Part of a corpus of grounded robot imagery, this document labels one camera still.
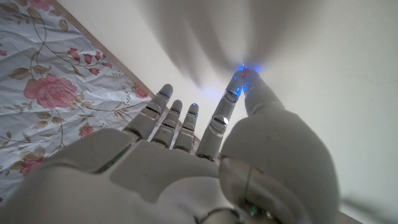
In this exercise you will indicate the floral backdrop cloth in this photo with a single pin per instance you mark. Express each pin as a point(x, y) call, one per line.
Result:
point(53, 93)

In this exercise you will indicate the cream foam board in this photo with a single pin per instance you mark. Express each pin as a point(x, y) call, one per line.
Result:
point(326, 77)

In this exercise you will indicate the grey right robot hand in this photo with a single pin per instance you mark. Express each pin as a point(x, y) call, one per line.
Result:
point(155, 174)

